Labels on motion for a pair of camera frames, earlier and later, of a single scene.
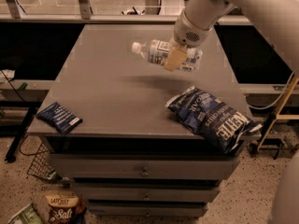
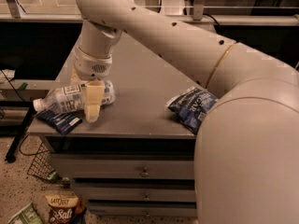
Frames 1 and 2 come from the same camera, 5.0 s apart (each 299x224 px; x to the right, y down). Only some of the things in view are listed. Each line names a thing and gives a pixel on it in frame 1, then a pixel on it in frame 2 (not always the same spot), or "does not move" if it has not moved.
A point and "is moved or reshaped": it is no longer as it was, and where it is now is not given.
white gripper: [186, 33] -> [91, 66]
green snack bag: [27, 216] does not move
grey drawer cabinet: [131, 155] does not move
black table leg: [20, 133] does not move
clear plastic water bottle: [157, 51] is moved or reshaped
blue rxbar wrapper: [60, 118] does not move
